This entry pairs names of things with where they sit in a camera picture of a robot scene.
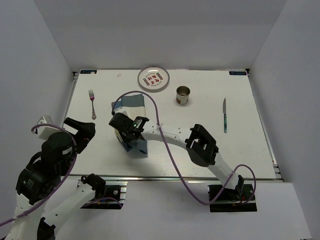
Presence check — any blue and beige placemat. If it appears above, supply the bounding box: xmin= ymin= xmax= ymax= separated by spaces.
xmin=111 ymin=94 xmax=148 ymax=155

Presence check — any silver fork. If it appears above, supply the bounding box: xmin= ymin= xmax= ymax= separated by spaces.
xmin=88 ymin=89 xmax=97 ymax=120

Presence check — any white plate with red characters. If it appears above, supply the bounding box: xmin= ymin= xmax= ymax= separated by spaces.
xmin=137 ymin=66 xmax=170 ymax=93

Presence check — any metal cup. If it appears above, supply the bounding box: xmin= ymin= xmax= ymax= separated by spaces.
xmin=176 ymin=86 xmax=191 ymax=105

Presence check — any knife with green handle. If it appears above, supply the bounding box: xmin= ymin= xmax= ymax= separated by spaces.
xmin=222 ymin=98 xmax=228 ymax=133

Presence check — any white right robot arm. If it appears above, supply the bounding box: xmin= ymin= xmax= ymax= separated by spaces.
xmin=109 ymin=112 xmax=244 ymax=200

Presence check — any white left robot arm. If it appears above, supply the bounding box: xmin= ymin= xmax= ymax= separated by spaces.
xmin=0 ymin=116 xmax=125 ymax=240

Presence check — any blue corner sticker left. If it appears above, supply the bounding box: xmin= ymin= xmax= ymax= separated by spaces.
xmin=79 ymin=69 xmax=97 ymax=75

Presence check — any blue corner sticker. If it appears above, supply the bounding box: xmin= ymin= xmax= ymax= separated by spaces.
xmin=79 ymin=69 xmax=97 ymax=75
xmin=229 ymin=71 xmax=247 ymax=76

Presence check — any blue corner sticker right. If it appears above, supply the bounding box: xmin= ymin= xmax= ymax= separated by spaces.
xmin=229 ymin=71 xmax=247 ymax=76

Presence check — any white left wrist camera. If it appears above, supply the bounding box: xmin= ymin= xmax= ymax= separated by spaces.
xmin=34 ymin=115 xmax=61 ymax=141

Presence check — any aluminium table edge rail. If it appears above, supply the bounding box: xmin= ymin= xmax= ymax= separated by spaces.
xmin=63 ymin=174 xmax=285 ymax=183

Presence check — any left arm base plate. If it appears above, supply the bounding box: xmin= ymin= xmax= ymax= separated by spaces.
xmin=81 ymin=181 xmax=127 ymax=210

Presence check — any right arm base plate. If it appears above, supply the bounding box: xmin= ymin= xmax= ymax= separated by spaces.
xmin=209 ymin=184 xmax=258 ymax=213

